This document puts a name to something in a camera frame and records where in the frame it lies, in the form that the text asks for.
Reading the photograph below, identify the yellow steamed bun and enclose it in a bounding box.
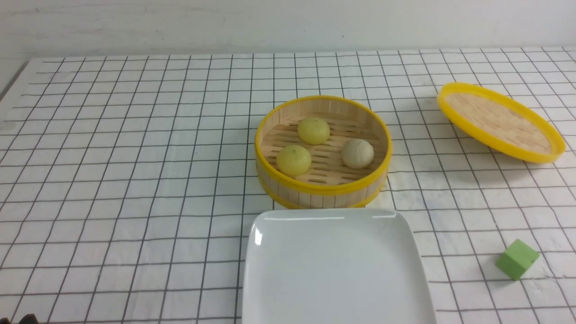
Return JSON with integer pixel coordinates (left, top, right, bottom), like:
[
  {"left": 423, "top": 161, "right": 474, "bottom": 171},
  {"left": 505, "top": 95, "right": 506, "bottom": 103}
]
[
  {"left": 297, "top": 117, "right": 330, "bottom": 145},
  {"left": 276, "top": 145, "right": 311, "bottom": 178}
]

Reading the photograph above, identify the beige steamed bun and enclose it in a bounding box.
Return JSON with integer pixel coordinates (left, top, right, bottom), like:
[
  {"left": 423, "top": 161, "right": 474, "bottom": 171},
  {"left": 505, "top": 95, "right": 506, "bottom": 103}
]
[{"left": 341, "top": 138, "right": 375, "bottom": 170}]

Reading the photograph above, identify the white square plate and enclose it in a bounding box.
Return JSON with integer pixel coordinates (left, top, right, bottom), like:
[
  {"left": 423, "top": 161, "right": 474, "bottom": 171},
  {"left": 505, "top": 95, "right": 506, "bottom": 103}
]
[{"left": 242, "top": 208, "right": 437, "bottom": 324}]

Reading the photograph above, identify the yellow-rimmed bamboo steamer basket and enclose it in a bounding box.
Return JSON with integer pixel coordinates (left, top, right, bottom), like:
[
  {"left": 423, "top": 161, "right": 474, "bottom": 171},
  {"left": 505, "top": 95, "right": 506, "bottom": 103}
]
[{"left": 254, "top": 95, "right": 392, "bottom": 209}]

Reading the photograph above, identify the checkered white tablecloth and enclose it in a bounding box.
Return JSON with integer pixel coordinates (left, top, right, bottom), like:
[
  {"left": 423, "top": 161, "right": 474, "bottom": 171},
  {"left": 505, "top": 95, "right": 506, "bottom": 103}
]
[{"left": 0, "top": 46, "right": 576, "bottom": 324}]

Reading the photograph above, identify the yellow-rimmed bamboo steamer lid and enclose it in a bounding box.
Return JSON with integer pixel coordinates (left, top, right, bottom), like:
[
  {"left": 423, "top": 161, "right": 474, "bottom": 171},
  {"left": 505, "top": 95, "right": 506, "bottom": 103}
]
[{"left": 437, "top": 82, "right": 566, "bottom": 164}]

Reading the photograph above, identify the green cube block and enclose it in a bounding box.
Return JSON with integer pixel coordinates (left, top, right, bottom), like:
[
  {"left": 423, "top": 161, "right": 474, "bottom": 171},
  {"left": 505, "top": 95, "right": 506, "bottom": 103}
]
[{"left": 495, "top": 238, "right": 540, "bottom": 281}]

